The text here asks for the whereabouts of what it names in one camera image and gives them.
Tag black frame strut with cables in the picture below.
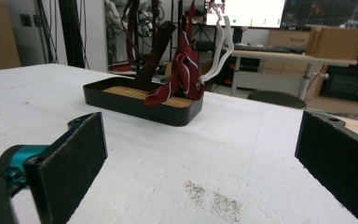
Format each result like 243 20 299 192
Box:
35 0 90 69

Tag desk with grey legs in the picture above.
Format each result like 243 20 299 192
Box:
228 49 358 101

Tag dark monitor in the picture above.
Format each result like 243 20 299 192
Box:
281 0 358 31

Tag white foam mat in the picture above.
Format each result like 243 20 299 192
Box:
0 63 358 224

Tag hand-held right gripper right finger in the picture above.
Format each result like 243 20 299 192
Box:
294 109 358 224

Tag cardboard box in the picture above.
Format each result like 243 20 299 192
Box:
304 26 358 61

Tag black round stool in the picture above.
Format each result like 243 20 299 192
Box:
246 90 308 110

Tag plain dark red bow tie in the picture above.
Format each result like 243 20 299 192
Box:
122 0 178 91

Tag black wall sockets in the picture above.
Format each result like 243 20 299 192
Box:
19 13 44 28

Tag black rack with wooden tray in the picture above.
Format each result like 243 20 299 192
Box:
82 0 205 128

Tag striped dark red bow tie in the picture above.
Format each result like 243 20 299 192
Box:
144 0 236 108

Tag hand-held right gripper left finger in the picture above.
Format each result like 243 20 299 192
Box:
0 111 109 224

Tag bright monitor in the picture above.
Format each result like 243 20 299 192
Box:
204 0 287 29

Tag light wood drawer cabinet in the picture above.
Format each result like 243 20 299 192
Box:
267 29 315 49

